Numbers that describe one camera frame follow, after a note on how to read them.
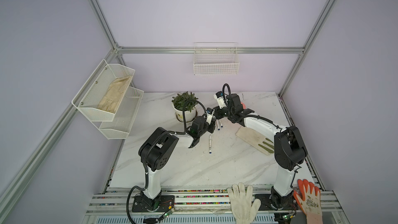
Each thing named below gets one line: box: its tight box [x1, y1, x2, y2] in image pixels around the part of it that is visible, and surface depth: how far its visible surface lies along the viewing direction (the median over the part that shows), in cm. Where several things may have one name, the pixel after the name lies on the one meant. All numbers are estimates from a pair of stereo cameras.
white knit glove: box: [226, 182, 262, 224], surface depth 75 cm
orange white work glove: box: [293, 178, 323, 224], surface depth 75 cm
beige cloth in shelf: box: [96, 75, 133, 114], surface depth 80 cm
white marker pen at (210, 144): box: [208, 134, 212, 154], surface depth 95 cm
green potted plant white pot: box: [171, 91, 199, 128], surface depth 95 cm
